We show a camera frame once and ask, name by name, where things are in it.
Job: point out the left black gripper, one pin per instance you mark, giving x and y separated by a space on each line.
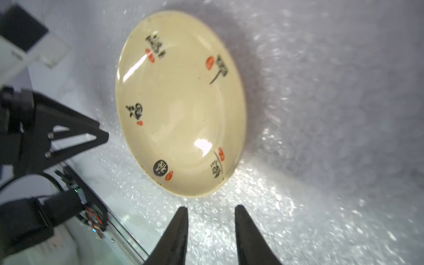
26 115

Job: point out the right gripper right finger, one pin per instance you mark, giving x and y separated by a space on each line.
252 249

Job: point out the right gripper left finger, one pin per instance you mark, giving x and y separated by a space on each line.
172 246

